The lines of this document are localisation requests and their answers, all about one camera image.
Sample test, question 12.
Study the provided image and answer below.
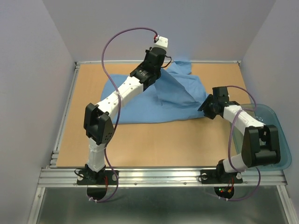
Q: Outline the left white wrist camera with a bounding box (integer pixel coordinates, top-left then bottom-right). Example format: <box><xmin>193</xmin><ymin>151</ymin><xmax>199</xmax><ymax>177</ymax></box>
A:
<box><xmin>154</xmin><ymin>35</ymin><xmax>168</xmax><ymax>49</ymax></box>

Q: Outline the aluminium mounting rail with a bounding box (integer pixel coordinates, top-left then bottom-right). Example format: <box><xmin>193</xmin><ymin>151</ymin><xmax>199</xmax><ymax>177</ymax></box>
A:
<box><xmin>28</xmin><ymin>168</ymin><xmax>288</xmax><ymax>224</ymax></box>

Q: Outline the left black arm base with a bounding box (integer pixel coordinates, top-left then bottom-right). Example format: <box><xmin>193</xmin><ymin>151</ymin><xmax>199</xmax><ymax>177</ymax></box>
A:
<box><xmin>74</xmin><ymin>169</ymin><xmax>119</xmax><ymax>203</ymax></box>

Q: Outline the blue long sleeve shirt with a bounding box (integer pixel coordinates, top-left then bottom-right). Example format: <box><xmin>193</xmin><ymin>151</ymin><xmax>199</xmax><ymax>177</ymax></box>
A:
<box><xmin>100</xmin><ymin>61</ymin><xmax>207</xmax><ymax>124</ymax></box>

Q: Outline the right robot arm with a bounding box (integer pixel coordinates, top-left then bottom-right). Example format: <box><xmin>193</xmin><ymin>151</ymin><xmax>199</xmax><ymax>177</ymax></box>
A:
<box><xmin>199</xmin><ymin>86</ymin><xmax>281</xmax><ymax>184</ymax></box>

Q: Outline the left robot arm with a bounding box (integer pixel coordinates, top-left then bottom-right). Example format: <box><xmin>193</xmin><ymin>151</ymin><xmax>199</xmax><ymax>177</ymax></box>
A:
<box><xmin>76</xmin><ymin>47</ymin><xmax>166</xmax><ymax>185</ymax></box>

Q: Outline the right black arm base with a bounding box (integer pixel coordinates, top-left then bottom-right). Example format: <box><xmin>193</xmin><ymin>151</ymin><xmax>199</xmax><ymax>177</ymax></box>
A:
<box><xmin>199</xmin><ymin>169</ymin><xmax>243</xmax><ymax>199</ymax></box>

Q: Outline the translucent teal plastic bin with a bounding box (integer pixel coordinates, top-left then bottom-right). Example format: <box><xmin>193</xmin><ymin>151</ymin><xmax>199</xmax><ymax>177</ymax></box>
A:
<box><xmin>231</xmin><ymin>104</ymin><xmax>292</xmax><ymax>171</ymax></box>

